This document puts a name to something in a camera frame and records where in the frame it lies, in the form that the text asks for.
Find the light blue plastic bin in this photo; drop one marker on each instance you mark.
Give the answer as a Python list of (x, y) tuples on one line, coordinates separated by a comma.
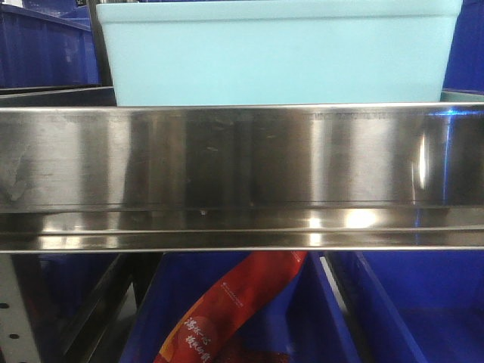
[(277, 52)]

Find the dark blue storage bin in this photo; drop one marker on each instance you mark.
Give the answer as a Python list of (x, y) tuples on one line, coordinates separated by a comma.
[(303, 324)]

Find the dark blue right bin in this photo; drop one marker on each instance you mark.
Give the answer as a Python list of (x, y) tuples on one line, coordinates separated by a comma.
[(416, 306)]

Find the dark blue upper-left bin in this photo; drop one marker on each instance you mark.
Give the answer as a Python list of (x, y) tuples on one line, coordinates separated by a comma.
[(47, 44)]

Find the red snack package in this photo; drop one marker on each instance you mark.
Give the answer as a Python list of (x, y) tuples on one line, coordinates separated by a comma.
[(206, 327)]

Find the perforated grey shelf upright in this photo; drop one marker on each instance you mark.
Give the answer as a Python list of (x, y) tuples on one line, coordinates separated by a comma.
[(17, 340)]

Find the stainless steel shelf rail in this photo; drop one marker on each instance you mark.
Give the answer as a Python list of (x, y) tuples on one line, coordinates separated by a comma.
[(312, 177)]

